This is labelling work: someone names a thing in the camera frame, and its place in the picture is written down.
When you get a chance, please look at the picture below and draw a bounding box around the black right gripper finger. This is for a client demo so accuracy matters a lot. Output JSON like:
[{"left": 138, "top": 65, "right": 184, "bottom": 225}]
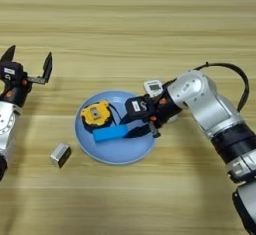
[
  {"left": 119, "top": 112, "right": 133, "bottom": 125},
  {"left": 128, "top": 121, "right": 161, "bottom": 139}
]

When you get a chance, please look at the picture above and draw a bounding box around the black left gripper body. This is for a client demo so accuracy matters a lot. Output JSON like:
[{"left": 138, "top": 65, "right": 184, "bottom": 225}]
[{"left": 0, "top": 78, "right": 33, "bottom": 109}]

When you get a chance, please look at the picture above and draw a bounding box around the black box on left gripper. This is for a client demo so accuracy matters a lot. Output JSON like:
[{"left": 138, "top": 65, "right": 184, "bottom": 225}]
[{"left": 0, "top": 61, "right": 25, "bottom": 84}]

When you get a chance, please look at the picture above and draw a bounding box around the white remote control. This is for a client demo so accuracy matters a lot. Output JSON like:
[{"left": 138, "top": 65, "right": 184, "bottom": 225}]
[{"left": 143, "top": 79, "right": 179, "bottom": 123}]

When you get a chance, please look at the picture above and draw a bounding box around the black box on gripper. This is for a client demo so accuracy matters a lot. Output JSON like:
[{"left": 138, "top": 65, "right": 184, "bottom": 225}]
[
  {"left": 124, "top": 95, "right": 152, "bottom": 122},
  {"left": 0, "top": 61, "right": 25, "bottom": 84}
]

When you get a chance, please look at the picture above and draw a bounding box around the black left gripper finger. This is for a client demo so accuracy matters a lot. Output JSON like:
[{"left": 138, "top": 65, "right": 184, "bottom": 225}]
[
  {"left": 27, "top": 52, "right": 53, "bottom": 85},
  {"left": 0, "top": 44, "right": 17, "bottom": 63}
]

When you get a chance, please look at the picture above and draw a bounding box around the blue rectangular block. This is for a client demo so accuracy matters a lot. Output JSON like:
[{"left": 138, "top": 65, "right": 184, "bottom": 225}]
[{"left": 92, "top": 124, "right": 130, "bottom": 143}]

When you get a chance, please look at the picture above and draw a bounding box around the light blue round plate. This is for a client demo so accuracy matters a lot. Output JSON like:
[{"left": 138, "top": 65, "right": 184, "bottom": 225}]
[{"left": 74, "top": 90, "right": 158, "bottom": 165}]

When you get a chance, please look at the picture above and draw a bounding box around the small silver metal box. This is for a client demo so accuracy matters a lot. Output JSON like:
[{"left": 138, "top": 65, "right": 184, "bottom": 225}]
[{"left": 49, "top": 142, "right": 72, "bottom": 169}]

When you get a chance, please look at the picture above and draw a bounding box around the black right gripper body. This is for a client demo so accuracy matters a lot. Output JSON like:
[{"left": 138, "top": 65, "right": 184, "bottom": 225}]
[{"left": 146, "top": 88, "right": 183, "bottom": 129}]

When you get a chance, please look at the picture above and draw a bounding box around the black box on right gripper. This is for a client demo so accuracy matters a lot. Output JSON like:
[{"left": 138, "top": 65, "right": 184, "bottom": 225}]
[{"left": 124, "top": 95, "right": 152, "bottom": 122}]

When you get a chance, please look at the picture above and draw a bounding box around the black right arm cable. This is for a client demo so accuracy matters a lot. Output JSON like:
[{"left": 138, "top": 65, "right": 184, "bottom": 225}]
[{"left": 193, "top": 62, "right": 250, "bottom": 113}]

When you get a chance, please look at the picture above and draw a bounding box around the yellow black tape measure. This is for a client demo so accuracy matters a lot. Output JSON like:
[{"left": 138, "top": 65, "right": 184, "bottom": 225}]
[{"left": 79, "top": 100, "right": 118, "bottom": 134}]

